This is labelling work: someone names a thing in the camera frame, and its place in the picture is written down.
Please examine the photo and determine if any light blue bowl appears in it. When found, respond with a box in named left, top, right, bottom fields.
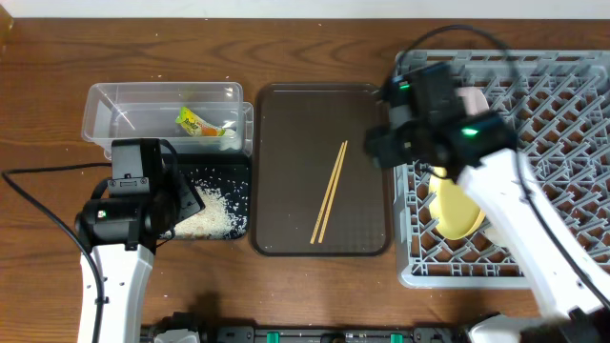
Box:
left=389, top=105, right=413, bottom=130

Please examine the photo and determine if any grey dishwasher rack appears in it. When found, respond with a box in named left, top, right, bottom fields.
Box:
left=393, top=50, right=609, bottom=289

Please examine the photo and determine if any brown serving tray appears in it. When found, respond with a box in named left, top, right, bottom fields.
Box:
left=251, top=83, right=392, bottom=257

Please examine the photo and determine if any clear plastic waste bin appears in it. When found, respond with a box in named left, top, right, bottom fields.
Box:
left=82, top=82, right=254, bottom=157

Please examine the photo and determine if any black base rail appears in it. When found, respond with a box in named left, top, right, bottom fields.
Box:
left=139, top=313, right=470, bottom=343

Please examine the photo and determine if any spilled rice pile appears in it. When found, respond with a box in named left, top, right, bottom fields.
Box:
left=174, top=186, right=247, bottom=240

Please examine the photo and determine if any yellow plate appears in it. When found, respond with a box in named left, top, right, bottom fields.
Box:
left=428, top=167, right=485, bottom=240

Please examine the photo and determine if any wooden chopstick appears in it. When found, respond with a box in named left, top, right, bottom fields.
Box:
left=317, top=140, right=349, bottom=244
left=310, top=140, right=346, bottom=245

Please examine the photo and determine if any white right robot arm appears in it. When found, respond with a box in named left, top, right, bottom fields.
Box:
left=364, top=63, right=609, bottom=342

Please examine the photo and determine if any green snack wrapper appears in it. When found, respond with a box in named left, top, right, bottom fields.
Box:
left=175, top=107, right=227, bottom=137

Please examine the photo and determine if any white cup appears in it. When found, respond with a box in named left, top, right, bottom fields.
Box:
left=483, top=227, right=507, bottom=248

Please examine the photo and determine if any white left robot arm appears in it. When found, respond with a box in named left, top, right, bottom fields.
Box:
left=75, top=171, right=204, bottom=342

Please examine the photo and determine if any white rice bowl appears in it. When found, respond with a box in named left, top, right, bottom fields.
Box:
left=456, top=87, right=489, bottom=116

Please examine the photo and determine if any white tissue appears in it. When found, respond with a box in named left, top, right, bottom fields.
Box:
left=219, top=129, right=241, bottom=151

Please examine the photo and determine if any black waste tray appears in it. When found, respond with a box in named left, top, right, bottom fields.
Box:
left=180, top=155, right=252, bottom=231

